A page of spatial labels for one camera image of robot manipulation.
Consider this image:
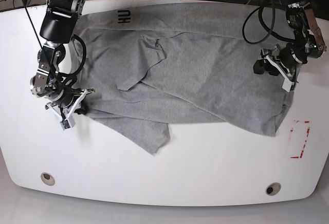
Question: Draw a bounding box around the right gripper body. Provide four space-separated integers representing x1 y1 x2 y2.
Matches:
30 74 95 121

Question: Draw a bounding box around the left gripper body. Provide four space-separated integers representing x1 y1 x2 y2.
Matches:
261 43 307 83

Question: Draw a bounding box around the grey T-shirt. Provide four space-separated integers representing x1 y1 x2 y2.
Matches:
74 3 292 154

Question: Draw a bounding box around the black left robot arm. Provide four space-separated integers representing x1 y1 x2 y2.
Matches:
253 0 326 83

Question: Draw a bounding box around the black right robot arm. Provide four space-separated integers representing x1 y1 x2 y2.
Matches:
30 0 94 129

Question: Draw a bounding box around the red tape marking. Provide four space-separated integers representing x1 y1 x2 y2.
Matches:
287 120 311 159

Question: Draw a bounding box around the left table grommet hole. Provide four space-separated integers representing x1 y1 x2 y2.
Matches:
41 173 55 186

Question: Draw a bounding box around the table grommet hole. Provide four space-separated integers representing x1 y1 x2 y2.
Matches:
41 173 55 186
265 182 281 196

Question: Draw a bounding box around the right table grommet hole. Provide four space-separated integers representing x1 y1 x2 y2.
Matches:
265 182 281 196

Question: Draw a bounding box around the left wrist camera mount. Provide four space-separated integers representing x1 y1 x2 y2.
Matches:
282 79 296 92

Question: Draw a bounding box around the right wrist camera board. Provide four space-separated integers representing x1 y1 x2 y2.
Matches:
60 117 76 130

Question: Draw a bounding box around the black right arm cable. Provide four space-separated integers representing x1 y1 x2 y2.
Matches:
14 0 88 86

